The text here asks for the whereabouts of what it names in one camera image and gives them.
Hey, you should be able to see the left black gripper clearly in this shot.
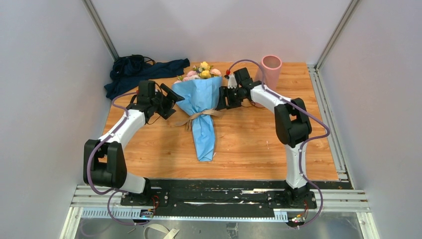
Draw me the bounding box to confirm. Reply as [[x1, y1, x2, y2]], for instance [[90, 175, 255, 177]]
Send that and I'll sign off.
[[151, 84, 184, 120]]

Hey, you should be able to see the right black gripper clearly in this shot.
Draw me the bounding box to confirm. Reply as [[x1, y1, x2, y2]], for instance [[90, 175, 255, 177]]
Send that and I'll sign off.
[[216, 86, 244, 111]]

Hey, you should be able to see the tan ribbon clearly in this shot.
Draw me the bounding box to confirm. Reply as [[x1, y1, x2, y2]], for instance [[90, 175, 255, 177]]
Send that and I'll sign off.
[[175, 109, 224, 131]]

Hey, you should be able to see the blue wrapping paper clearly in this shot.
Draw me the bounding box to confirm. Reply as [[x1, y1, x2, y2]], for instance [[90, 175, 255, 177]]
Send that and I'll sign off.
[[172, 77, 222, 162]]

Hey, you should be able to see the flower bouquet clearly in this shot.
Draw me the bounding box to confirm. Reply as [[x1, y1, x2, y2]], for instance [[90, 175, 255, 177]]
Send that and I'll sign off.
[[175, 61, 222, 83]]

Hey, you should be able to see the pink cylindrical vase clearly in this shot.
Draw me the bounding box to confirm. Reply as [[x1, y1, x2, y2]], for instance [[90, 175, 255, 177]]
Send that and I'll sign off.
[[254, 55, 282, 92]]

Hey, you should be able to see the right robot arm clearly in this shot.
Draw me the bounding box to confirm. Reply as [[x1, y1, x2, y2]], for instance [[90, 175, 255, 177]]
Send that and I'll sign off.
[[217, 68, 312, 208]]

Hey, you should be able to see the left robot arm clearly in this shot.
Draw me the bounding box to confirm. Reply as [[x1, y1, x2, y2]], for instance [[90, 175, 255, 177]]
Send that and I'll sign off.
[[83, 80, 184, 206]]

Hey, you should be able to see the dark navy cloth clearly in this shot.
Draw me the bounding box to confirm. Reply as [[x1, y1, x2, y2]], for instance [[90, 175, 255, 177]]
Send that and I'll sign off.
[[104, 55, 190, 100]]

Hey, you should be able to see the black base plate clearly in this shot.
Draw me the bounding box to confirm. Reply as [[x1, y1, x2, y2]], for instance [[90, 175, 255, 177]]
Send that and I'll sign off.
[[120, 179, 317, 218]]

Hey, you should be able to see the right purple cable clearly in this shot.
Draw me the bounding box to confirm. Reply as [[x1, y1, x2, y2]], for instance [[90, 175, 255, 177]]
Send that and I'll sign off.
[[225, 59, 331, 229]]

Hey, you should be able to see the aluminium rail frame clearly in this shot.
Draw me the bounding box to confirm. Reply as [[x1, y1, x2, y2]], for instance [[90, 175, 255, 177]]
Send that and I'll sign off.
[[60, 179, 379, 239]]

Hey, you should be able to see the white flat ribbon cable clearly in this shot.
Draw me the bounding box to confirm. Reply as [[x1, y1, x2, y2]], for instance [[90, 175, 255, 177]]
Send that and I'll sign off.
[[143, 224, 181, 239]]

